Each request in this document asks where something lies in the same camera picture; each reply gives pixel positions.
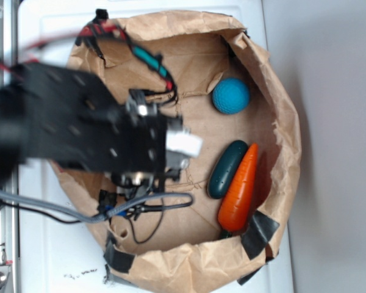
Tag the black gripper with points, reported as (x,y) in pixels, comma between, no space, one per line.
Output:
(156,147)

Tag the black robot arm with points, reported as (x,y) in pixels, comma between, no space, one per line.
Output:
(72,118)

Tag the dark green plastic cucumber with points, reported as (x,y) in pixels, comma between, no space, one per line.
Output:
(224,170)

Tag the blue dimpled ball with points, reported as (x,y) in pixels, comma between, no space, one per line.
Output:
(231,96)

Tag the brown paper bag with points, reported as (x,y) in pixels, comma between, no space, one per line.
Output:
(186,254)

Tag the orange plastic carrot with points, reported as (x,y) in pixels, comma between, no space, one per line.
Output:
(235,206)

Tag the black tape front left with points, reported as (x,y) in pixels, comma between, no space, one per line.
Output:
(117,261)

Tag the black tape back corner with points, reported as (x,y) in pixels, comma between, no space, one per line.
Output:
(261,229)

